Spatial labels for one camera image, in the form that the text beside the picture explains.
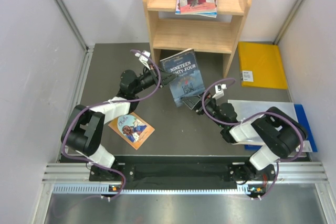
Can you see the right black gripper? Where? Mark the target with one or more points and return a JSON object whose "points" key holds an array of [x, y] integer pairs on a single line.
{"points": [[193, 102]]}

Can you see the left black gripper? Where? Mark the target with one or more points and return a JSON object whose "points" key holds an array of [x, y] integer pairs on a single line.
{"points": [[167, 77]]}

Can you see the dark Nineteen Eighty-Four book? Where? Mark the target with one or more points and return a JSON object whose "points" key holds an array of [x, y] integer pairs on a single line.
{"points": [[189, 81]]}

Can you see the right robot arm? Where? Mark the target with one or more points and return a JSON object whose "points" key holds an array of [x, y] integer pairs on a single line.
{"points": [[277, 134]]}

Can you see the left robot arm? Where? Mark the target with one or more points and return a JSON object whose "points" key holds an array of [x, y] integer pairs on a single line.
{"points": [[83, 130]]}

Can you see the wooden two-tier shelf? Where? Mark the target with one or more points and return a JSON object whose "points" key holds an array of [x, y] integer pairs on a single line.
{"points": [[200, 35]]}

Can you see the clear plastic file folder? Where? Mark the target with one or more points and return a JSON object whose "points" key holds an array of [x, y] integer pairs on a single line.
{"points": [[246, 135]]}

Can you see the orange Othello picture book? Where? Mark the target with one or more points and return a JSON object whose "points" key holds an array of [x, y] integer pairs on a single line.
{"points": [[133, 129]]}

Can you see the yellow file folder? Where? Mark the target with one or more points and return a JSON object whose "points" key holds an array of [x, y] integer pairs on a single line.
{"points": [[261, 66]]}

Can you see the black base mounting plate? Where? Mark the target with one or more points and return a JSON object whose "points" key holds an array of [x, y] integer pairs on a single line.
{"points": [[179, 176]]}

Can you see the blue file folder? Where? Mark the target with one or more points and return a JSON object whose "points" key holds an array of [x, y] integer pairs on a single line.
{"points": [[305, 124]]}

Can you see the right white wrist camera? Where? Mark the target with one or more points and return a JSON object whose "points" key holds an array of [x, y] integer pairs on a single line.
{"points": [[219, 91]]}

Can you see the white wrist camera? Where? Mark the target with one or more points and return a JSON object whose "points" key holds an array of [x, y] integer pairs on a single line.
{"points": [[143, 57], [219, 91]]}

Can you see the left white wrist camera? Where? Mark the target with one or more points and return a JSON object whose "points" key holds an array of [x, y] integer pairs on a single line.
{"points": [[143, 57]]}

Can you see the aluminium front rail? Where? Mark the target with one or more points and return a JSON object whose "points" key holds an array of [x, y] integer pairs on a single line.
{"points": [[79, 178]]}

